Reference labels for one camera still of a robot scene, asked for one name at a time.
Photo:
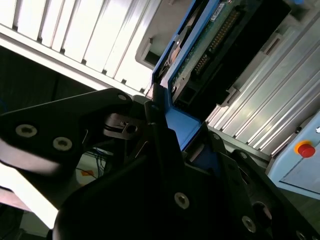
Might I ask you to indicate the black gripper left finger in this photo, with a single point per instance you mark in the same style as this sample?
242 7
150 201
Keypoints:
50 120

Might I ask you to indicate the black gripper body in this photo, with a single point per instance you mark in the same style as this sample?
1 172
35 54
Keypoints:
112 212

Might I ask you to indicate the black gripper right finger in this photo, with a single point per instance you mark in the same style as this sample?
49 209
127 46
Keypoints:
230 175

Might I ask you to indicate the hard disk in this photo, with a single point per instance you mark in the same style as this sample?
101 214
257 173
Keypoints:
185 125

